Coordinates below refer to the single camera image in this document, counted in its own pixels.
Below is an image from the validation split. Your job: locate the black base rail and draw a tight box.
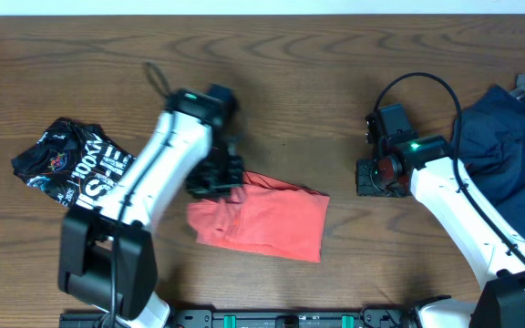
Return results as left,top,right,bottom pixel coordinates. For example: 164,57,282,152
59,305,409,328

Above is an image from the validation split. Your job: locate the red printed t-shirt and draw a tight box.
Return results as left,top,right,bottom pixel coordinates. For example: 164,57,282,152
187,171,330,262

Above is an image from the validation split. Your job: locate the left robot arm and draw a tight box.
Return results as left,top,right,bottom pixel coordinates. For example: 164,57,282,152
58,85,243,327

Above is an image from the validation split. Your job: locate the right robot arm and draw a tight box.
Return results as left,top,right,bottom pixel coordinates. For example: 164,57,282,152
355,136,525,327

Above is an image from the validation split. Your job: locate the black printed folded garment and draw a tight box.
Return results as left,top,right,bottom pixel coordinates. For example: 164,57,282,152
11,118,135,209

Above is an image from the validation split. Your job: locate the navy blue garment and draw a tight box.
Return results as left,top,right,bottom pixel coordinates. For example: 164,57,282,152
454,86,525,239

